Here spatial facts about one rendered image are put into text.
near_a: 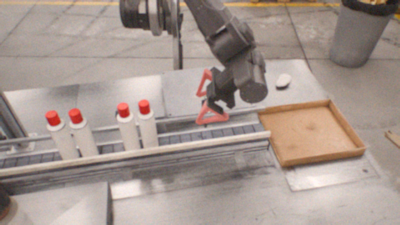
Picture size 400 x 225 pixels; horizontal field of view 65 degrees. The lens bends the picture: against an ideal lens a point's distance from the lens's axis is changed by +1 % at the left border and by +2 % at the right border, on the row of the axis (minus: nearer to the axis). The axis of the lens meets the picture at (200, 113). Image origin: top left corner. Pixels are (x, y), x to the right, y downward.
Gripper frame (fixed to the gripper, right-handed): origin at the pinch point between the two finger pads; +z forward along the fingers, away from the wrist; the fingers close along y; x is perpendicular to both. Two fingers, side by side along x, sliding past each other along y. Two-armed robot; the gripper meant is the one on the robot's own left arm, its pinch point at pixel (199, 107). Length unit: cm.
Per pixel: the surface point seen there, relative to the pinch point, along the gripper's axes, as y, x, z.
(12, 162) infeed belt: -5, -29, 61
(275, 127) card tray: -24, 44, 8
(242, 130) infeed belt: -18.5, 30.6, 13.4
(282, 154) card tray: -11.0, 44.3, 8.0
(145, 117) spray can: -9.2, -4.3, 20.4
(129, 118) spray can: -8.6, -8.2, 23.4
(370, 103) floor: -126, 181, 6
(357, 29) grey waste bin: -175, 152, -19
